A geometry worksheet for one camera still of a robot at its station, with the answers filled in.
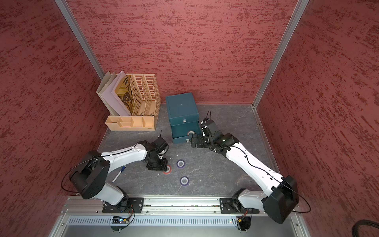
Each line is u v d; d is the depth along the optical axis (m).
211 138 0.57
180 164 0.88
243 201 0.61
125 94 0.99
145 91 1.10
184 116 0.86
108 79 0.94
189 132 0.93
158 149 0.71
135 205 0.74
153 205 0.76
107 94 0.90
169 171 0.85
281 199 0.38
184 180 0.83
